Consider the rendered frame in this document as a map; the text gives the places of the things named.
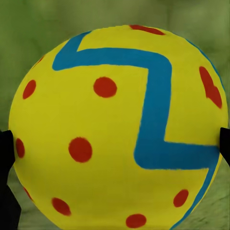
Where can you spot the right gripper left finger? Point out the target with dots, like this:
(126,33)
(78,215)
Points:
(7,158)

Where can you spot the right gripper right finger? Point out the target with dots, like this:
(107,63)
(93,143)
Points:
(225,144)

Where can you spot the easter egg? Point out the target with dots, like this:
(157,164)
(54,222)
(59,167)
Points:
(119,129)

